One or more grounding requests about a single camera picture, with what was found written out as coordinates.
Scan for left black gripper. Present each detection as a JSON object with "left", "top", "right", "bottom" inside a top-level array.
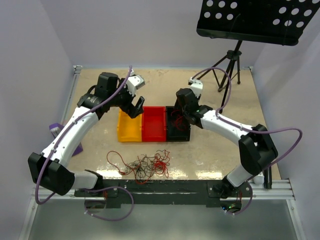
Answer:
[{"left": 108, "top": 78, "right": 145, "bottom": 118}]

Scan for red cable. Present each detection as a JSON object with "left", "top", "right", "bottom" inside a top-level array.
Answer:
[{"left": 170, "top": 109, "right": 187, "bottom": 132}]

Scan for red plastic bin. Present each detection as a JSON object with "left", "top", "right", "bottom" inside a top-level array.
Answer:
[{"left": 141, "top": 106, "right": 167, "bottom": 143}]

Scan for black plastic bin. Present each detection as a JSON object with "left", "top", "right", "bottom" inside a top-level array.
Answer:
[{"left": 165, "top": 106, "right": 191, "bottom": 142}]

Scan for yellow plastic bin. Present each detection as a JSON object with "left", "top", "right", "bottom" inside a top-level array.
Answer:
[{"left": 117, "top": 109, "right": 143, "bottom": 143}]

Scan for red and black cables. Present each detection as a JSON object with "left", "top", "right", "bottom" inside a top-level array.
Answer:
[{"left": 106, "top": 148, "right": 172, "bottom": 184}]

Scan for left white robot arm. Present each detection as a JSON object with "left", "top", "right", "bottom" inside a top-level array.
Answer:
[{"left": 27, "top": 71, "right": 145, "bottom": 196}]

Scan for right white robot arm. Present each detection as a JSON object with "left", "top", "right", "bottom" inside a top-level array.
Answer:
[{"left": 174, "top": 88, "right": 278, "bottom": 199}]

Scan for purple box with metal insert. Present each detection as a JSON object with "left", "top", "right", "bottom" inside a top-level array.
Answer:
[{"left": 49, "top": 123, "right": 83, "bottom": 157}]

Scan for white cylinder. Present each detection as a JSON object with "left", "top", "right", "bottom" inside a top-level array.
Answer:
[{"left": 253, "top": 172, "right": 265, "bottom": 185}]

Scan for black cylinder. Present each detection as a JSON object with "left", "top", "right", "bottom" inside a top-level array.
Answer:
[{"left": 263, "top": 166, "right": 273, "bottom": 190}]

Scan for black music stand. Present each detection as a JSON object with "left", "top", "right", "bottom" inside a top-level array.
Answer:
[{"left": 196, "top": 0, "right": 320, "bottom": 105}]

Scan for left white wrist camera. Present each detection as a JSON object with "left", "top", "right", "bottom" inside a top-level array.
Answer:
[{"left": 126, "top": 71, "right": 145, "bottom": 96}]

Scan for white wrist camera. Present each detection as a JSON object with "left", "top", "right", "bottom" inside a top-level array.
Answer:
[
  {"left": 188, "top": 77, "right": 204, "bottom": 100},
  {"left": 126, "top": 71, "right": 145, "bottom": 96}
]

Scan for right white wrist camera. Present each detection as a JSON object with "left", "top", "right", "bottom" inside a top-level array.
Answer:
[{"left": 188, "top": 77, "right": 204, "bottom": 100}]

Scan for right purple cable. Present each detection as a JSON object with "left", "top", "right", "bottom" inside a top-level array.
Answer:
[{"left": 189, "top": 67, "right": 304, "bottom": 216}]

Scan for purple cable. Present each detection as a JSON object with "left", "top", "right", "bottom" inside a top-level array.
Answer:
[
  {"left": 34, "top": 65, "right": 136, "bottom": 221},
  {"left": 189, "top": 67, "right": 304, "bottom": 216}
]

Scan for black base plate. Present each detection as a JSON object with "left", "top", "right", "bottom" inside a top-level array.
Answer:
[{"left": 74, "top": 179, "right": 252, "bottom": 209}]

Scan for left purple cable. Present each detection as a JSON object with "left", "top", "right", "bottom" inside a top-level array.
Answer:
[{"left": 34, "top": 65, "right": 136, "bottom": 221}]

